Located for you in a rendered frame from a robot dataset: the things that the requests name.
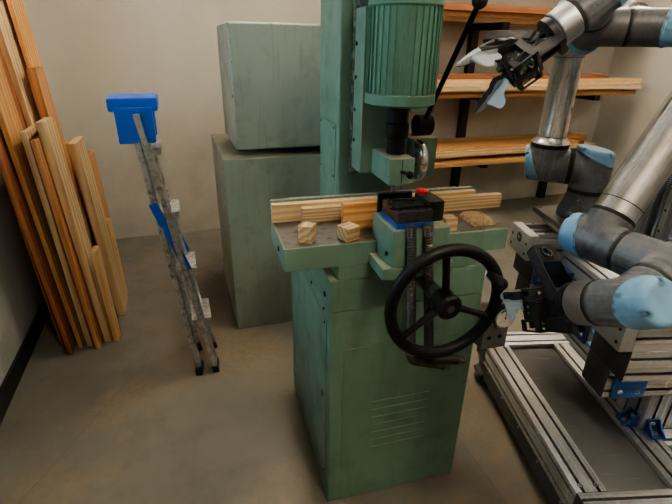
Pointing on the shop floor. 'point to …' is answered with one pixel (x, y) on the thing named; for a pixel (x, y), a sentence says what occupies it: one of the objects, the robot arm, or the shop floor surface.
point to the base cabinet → (374, 393)
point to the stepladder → (165, 215)
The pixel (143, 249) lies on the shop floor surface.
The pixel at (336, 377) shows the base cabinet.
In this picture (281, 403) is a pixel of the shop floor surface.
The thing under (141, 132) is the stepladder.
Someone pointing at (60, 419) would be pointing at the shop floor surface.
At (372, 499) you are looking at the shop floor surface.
